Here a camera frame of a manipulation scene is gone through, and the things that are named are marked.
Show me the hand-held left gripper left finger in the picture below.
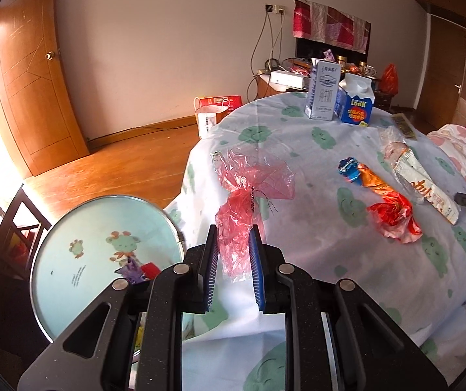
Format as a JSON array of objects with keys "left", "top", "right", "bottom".
[{"left": 17, "top": 225, "right": 219, "bottom": 391}]

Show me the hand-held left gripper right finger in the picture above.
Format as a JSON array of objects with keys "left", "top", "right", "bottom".
[{"left": 249, "top": 228, "right": 447, "bottom": 391}]

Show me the purple foil wrapper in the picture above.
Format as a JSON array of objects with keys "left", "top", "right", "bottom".
[{"left": 115, "top": 263, "right": 144, "bottom": 285}]

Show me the red cellophane wrapper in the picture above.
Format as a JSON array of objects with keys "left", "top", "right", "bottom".
[{"left": 210, "top": 147, "right": 296, "bottom": 283}]

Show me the light blue enamel basin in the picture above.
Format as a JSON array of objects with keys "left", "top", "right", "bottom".
[{"left": 29, "top": 195, "right": 187, "bottom": 359}]

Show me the white orange snack wrapper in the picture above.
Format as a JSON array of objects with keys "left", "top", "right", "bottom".
[{"left": 378, "top": 126, "right": 461, "bottom": 225}]

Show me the pink printed blanket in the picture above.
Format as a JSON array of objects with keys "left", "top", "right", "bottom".
[{"left": 427, "top": 124, "right": 466, "bottom": 188}]

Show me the cloud print tablecloth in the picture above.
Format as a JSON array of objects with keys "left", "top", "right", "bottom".
[{"left": 163, "top": 90, "right": 466, "bottom": 391}]

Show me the orange red foil wrapper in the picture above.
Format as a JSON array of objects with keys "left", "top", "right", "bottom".
[{"left": 357, "top": 163, "right": 424, "bottom": 244}]

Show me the blue crumpled wrapper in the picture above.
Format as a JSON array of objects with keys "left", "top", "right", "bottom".
[{"left": 337, "top": 157, "right": 364, "bottom": 187}]

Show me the white paper shopping bag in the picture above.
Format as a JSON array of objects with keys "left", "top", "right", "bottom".
[{"left": 194, "top": 97, "right": 233, "bottom": 139}]

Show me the wooden wardrobe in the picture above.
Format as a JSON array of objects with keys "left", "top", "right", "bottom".
[{"left": 411, "top": 0, "right": 466, "bottom": 131}]

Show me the orange plastic bag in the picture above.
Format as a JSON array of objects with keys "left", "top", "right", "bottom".
[{"left": 380, "top": 63, "right": 400, "bottom": 94}]

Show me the short blue gable carton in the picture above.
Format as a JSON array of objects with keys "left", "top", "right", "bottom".
[{"left": 334, "top": 72, "right": 376, "bottom": 126}]

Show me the red orange carton box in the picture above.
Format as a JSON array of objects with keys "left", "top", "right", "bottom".
[{"left": 199, "top": 94, "right": 244, "bottom": 110}]

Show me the wooden cabinet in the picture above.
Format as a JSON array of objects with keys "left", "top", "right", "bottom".
[{"left": 255, "top": 74, "right": 311, "bottom": 100}]

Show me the tall blue white carton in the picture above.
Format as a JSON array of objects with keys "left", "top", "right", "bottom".
[{"left": 304, "top": 58, "right": 342, "bottom": 120}]

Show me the long white box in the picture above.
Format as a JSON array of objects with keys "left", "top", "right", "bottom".
[{"left": 271, "top": 70, "right": 311, "bottom": 89}]

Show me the dark wooden chair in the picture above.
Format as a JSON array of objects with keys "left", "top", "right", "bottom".
[{"left": 0, "top": 167, "right": 52, "bottom": 253}]

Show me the black television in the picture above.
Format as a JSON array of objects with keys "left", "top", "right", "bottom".
[{"left": 295, "top": 36, "right": 367, "bottom": 64}]

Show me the red patchwork cloth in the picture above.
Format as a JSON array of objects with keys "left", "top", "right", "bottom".
[{"left": 292, "top": 0, "right": 372, "bottom": 53}]

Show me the wooden door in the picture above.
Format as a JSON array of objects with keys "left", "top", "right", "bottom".
[{"left": 0, "top": 0, "right": 91, "bottom": 178}]

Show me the grey hanging cable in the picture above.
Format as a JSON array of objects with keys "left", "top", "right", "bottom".
[{"left": 250, "top": 12, "right": 268, "bottom": 76}]

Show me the white hanging cable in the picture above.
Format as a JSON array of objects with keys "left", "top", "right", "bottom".
[{"left": 269, "top": 10, "right": 284, "bottom": 60}]

